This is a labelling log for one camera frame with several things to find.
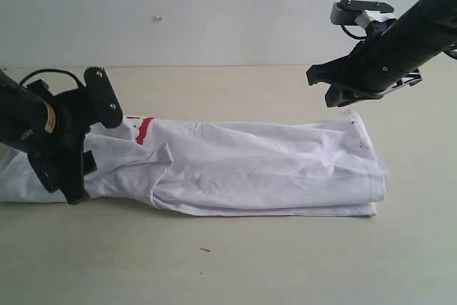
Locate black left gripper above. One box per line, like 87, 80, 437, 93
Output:
26, 81, 97, 205

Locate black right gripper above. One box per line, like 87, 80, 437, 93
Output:
306, 22, 423, 107

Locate white t-shirt red lettering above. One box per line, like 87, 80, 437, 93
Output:
0, 108, 390, 218

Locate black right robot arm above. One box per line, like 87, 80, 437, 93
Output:
306, 0, 456, 108

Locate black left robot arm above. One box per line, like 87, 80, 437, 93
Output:
1, 74, 97, 205

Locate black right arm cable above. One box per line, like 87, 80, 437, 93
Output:
338, 24, 368, 40

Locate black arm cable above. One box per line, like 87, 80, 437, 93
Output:
19, 68, 86, 90
338, 24, 368, 40

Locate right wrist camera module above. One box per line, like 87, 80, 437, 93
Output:
330, 0, 396, 29

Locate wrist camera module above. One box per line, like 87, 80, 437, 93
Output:
84, 66, 123, 129
330, 0, 396, 29

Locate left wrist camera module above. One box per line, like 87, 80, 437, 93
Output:
84, 66, 123, 129

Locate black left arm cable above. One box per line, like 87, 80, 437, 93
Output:
19, 68, 86, 90

